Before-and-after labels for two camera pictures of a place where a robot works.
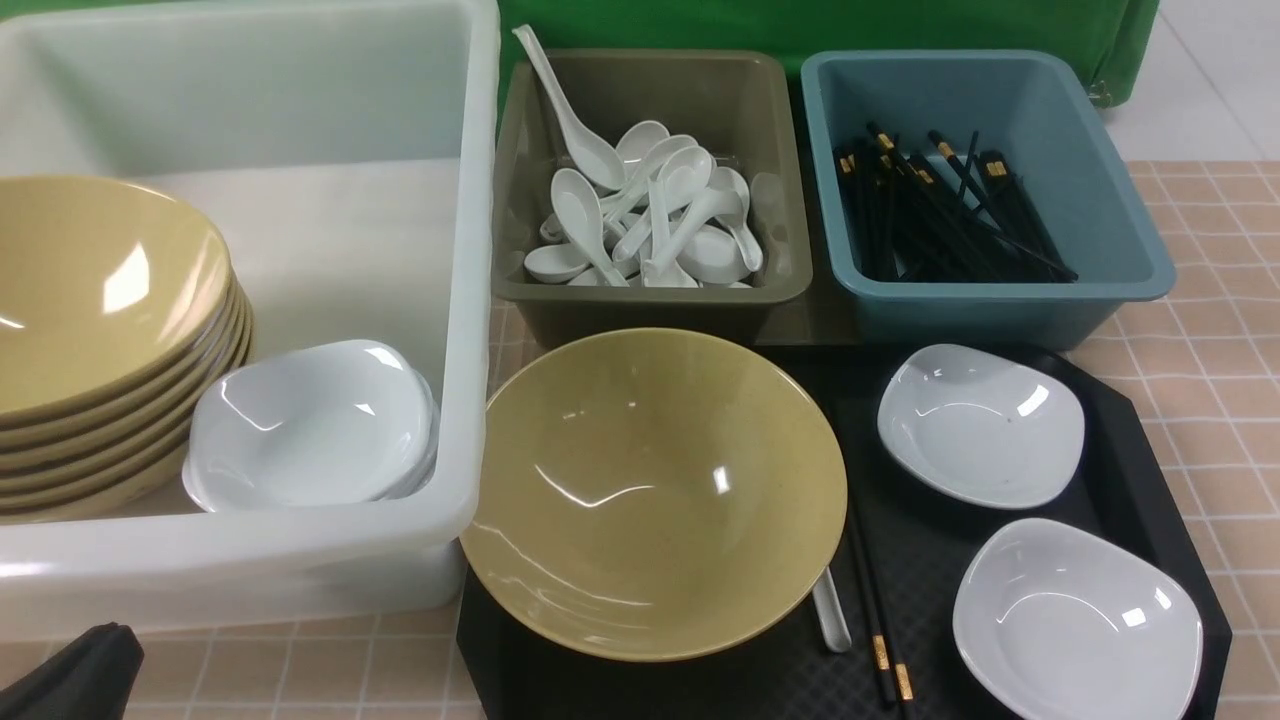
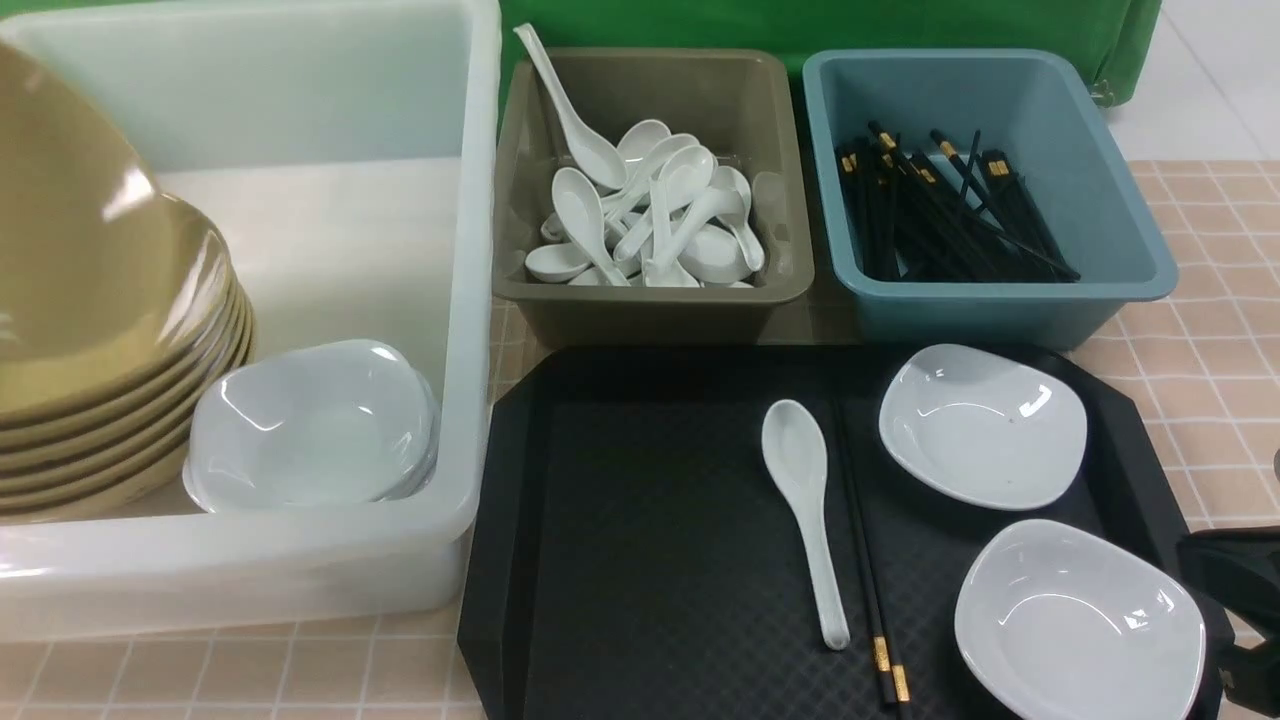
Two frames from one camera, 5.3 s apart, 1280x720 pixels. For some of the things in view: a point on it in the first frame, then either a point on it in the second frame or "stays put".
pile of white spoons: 676,221 stays put
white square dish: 984,425 stays put
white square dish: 1053,621 stays put
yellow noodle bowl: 651,495 -> 106,279
